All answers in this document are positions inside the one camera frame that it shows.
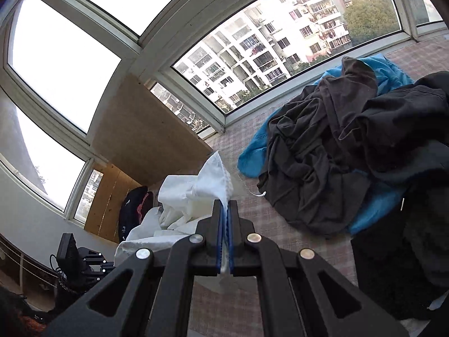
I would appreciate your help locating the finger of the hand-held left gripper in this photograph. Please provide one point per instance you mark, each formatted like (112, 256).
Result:
(96, 263)

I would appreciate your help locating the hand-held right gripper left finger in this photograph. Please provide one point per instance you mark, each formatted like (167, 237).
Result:
(219, 238)

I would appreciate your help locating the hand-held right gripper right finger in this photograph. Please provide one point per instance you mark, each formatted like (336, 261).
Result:
(231, 238)

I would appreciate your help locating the white shirt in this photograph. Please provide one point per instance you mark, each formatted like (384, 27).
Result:
(196, 193)

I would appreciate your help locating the pile of dark clothes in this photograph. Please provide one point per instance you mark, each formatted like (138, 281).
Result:
(147, 49)

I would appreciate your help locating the pink checked blanket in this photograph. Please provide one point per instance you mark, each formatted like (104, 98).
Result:
(266, 224)

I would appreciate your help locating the pine wood panel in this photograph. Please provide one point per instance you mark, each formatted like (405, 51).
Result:
(105, 200)

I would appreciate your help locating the blue cloth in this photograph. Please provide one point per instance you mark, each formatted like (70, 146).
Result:
(252, 161)

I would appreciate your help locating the dark grey garment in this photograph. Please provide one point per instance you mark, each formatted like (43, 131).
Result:
(308, 154)

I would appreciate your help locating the light wooden board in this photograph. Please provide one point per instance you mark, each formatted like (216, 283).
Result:
(140, 140)

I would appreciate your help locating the black garment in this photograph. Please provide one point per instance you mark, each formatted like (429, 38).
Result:
(403, 252)

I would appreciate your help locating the apartment building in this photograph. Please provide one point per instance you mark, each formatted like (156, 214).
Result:
(266, 42)

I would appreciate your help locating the green tree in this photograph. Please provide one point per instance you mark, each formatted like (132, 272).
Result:
(371, 17)

